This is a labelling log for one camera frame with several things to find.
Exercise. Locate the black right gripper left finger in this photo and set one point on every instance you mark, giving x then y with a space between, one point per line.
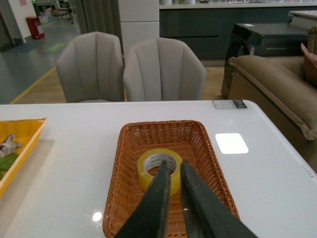
150 219

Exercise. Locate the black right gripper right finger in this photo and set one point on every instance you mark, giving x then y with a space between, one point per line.
205 214

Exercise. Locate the clear yellowish tape roll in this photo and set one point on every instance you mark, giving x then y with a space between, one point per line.
153 158

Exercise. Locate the brown wicker basket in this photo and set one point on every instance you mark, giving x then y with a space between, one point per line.
188 138

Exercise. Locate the yellow woven basket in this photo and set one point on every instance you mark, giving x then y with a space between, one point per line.
28 132

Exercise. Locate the black white table label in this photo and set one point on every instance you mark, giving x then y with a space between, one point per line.
229 104

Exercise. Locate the brown sofa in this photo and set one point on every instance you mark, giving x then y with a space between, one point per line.
278 87

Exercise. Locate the right grey chair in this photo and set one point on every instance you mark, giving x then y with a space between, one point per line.
163 69

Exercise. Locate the grey chair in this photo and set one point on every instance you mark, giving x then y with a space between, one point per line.
90 69
163 69

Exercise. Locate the small panda figurine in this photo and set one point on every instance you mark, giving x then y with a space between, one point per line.
9 146

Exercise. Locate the left grey chair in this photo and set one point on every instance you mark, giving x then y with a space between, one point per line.
90 69

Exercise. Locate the black cabinet appliance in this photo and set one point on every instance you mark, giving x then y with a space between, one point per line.
264 40

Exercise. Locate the dark counter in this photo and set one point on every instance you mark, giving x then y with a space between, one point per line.
206 27

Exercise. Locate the red trash bin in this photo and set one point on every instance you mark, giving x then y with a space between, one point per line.
35 27

